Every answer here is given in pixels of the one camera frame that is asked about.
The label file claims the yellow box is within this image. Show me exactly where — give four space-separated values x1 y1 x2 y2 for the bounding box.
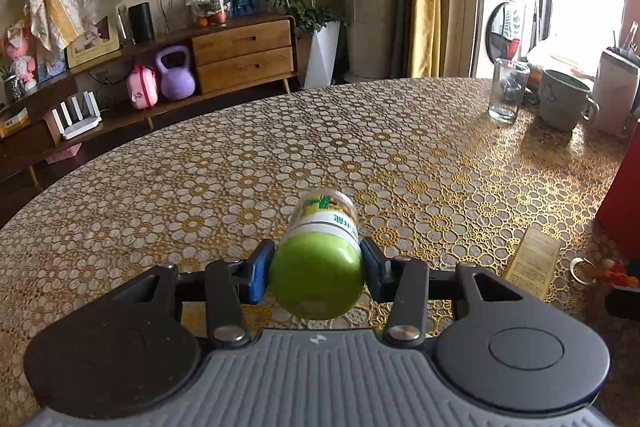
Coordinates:
0 107 30 139

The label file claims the white container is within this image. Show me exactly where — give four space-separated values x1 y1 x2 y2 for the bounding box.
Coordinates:
584 48 640 138

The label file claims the purple kettlebell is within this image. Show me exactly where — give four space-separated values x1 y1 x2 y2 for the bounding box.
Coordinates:
153 45 197 101

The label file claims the small patterned pot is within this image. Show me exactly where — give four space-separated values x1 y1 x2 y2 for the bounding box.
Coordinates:
2 74 26 103

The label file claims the photo frame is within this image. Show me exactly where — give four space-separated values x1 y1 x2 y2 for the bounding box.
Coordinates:
65 15 122 69

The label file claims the pink doll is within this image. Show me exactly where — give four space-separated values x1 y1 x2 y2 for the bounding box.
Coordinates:
2 21 39 90

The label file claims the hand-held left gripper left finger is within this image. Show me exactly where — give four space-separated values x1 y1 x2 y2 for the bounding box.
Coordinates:
128 239 277 344

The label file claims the metal key ring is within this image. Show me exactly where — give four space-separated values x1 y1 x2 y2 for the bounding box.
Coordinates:
569 257 596 284

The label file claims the pink box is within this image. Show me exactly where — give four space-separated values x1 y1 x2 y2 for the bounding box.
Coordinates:
45 143 82 166

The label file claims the green-capped bottle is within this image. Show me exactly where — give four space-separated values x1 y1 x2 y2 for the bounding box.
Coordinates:
270 189 365 321

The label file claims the white washing machine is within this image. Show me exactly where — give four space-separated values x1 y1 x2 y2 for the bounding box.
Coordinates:
474 0 532 78

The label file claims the grey-green mug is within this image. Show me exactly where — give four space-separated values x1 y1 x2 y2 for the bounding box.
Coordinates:
537 69 600 132

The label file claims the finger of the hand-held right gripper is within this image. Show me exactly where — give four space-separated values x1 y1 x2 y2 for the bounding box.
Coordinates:
604 289 640 321

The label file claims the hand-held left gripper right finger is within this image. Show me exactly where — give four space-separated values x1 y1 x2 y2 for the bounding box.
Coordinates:
359 237 524 344

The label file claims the yellow paper slip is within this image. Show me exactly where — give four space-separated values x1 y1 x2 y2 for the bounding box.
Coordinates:
501 227 564 301

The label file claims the red cardboard box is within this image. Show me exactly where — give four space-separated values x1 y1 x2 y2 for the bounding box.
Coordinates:
594 142 640 259

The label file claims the clear drinking glass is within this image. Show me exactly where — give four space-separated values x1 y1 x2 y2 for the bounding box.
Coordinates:
488 58 531 124

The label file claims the black speaker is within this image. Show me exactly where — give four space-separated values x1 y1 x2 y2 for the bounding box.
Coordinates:
127 1 155 44

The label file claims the wooden cabinet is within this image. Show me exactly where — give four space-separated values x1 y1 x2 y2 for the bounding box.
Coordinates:
0 13 297 194

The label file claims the clear plastic bag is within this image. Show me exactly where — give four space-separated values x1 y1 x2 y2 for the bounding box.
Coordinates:
185 0 232 27

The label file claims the white router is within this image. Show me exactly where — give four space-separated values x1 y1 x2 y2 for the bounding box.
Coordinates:
51 90 104 140

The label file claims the pink toy case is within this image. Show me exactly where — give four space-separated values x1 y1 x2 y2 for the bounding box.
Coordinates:
125 64 161 110

